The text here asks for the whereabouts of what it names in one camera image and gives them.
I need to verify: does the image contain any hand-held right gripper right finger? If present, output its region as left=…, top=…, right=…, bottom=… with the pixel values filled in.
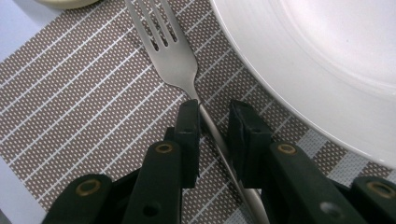
left=228, top=100, right=273, bottom=189

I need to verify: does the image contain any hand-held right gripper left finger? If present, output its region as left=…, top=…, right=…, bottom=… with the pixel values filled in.
left=164, top=99, right=201, bottom=189

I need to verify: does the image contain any silver metal fork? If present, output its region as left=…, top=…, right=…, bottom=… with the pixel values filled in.
left=124, top=0, right=271, bottom=224

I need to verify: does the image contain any white round plate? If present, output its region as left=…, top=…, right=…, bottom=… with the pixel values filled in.
left=208, top=0, right=396, bottom=171

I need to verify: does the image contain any beige plastic tray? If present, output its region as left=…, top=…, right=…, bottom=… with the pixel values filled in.
left=33, top=0, right=101, bottom=10

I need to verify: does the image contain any brown striped woven placemat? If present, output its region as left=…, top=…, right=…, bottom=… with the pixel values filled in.
left=0, top=0, right=396, bottom=224

